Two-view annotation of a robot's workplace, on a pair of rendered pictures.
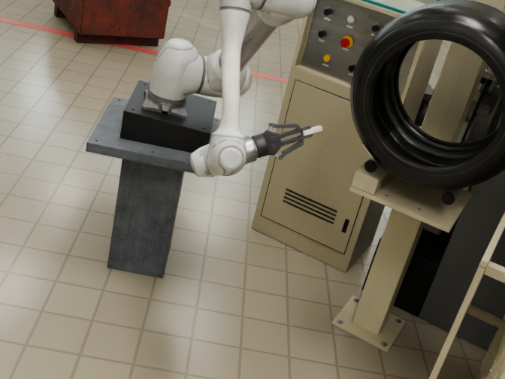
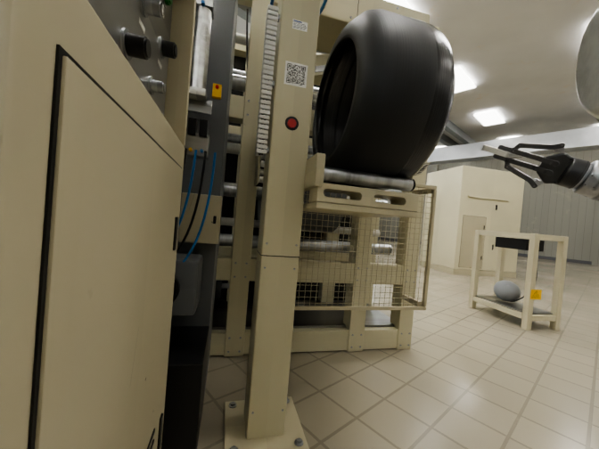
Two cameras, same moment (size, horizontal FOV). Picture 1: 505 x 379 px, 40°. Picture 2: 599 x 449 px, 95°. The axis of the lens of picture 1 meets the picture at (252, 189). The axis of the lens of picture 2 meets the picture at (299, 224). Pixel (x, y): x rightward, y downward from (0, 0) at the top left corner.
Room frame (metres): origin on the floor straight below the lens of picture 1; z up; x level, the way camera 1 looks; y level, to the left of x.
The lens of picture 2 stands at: (3.09, 0.17, 0.74)
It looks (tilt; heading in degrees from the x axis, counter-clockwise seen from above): 1 degrees down; 233
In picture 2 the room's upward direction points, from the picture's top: 5 degrees clockwise
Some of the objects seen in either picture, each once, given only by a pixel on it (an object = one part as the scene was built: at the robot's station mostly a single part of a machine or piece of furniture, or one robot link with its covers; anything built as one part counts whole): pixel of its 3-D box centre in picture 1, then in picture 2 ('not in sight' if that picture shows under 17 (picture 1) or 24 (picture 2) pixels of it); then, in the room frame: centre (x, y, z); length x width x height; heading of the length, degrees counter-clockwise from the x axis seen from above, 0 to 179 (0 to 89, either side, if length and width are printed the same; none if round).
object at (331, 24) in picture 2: not in sight; (360, 29); (2.09, -0.80, 1.71); 0.61 x 0.25 x 0.15; 158
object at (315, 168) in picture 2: not in sight; (303, 177); (2.48, -0.64, 0.90); 0.40 x 0.03 x 0.10; 68
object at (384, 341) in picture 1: (369, 321); (263, 422); (2.56, -0.65, 0.01); 0.27 x 0.27 x 0.02; 68
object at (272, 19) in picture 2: not in sight; (267, 83); (2.65, -0.65, 1.19); 0.05 x 0.04 x 0.48; 68
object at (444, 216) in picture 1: (413, 191); (345, 210); (2.32, -0.57, 0.80); 0.37 x 0.36 x 0.02; 68
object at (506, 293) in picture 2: not in sight; (513, 275); (-0.09, -0.67, 0.40); 0.60 x 0.35 x 0.80; 65
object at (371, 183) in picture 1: (381, 167); (364, 198); (2.37, -0.44, 0.83); 0.36 x 0.09 x 0.06; 158
